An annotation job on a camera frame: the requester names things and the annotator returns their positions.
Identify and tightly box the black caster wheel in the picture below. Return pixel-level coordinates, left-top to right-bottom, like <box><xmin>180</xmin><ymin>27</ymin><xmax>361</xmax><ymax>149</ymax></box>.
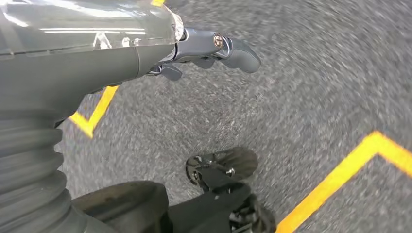
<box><xmin>185</xmin><ymin>146</ymin><xmax>259</xmax><ymax>194</ymax></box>

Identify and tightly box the yellow floor tape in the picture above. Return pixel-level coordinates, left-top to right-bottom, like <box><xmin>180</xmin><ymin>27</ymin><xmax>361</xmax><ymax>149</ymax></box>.
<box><xmin>276</xmin><ymin>131</ymin><xmax>412</xmax><ymax>233</ymax></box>
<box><xmin>68</xmin><ymin>0</ymin><xmax>166</xmax><ymax>139</ymax></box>

